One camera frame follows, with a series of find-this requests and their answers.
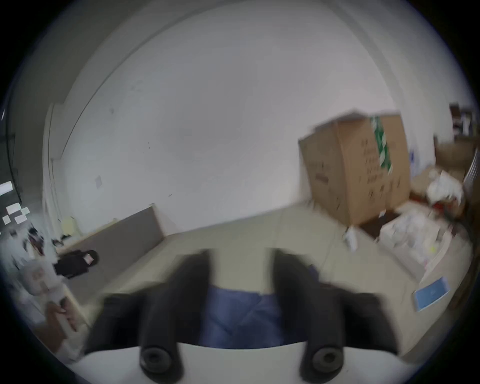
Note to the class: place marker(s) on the blue booklet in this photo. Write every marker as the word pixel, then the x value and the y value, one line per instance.
pixel 431 294

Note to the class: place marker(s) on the dark blue shirt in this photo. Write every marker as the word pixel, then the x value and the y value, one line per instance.
pixel 240 318

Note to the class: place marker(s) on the large brown cardboard carton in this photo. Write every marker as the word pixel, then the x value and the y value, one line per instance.
pixel 356 168

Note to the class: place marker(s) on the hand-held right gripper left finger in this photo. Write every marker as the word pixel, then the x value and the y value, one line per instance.
pixel 168 300

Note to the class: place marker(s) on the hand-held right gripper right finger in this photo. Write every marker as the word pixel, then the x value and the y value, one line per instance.
pixel 311 300

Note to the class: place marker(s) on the open carton with white items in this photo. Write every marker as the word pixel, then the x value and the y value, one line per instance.
pixel 412 240

